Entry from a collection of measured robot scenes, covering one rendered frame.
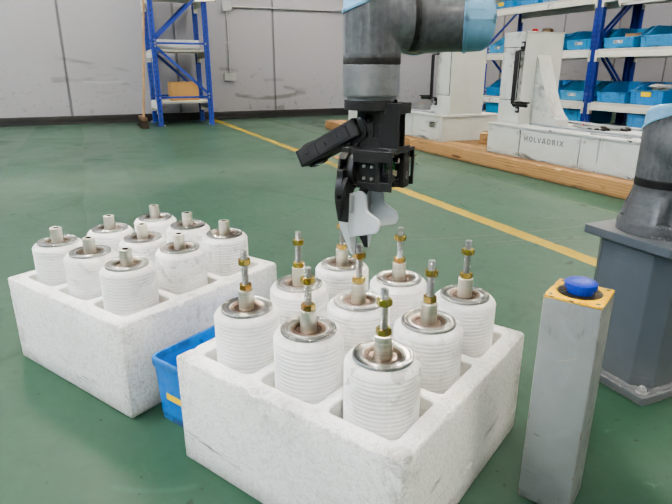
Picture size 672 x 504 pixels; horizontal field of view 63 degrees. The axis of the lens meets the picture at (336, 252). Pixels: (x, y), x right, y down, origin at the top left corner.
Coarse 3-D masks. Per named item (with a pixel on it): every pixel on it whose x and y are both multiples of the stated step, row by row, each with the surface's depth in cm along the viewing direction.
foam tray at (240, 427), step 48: (192, 384) 80; (240, 384) 73; (480, 384) 75; (192, 432) 83; (240, 432) 76; (288, 432) 69; (336, 432) 64; (432, 432) 64; (480, 432) 79; (240, 480) 79; (288, 480) 72; (336, 480) 66; (384, 480) 61; (432, 480) 67
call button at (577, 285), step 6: (570, 276) 70; (576, 276) 70; (582, 276) 70; (564, 282) 69; (570, 282) 68; (576, 282) 68; (582, 282) 68; (588, 282) 68; (594, 282) 68; (570, 288) 68; (576, 288) 68; (582, 288) 67; (588, 288) 67; (594, 288) 67; (576, 294) 68; (582, 294) 68; (588, 294) 68
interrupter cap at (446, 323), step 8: (408, 312) 78; (416, 312) 78; (440, 312) 78; (408, 320) 75; (416, 320) 76; (440, 320) 76; (448, 320) 75; (408, 328) 73; (416, 328) 73; (424, 328) 73; (432, 328) 73; (440, 328) 73; (448, 328) 73
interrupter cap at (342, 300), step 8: (336, 296) 83; (344, 296) 83; (368, 296) 84; (376, 296) 83; (336, 304) 80; (344, 304) 80; (352, 304) 81; (360, 304) 81; (368, 304) 81; (376, 304) 81
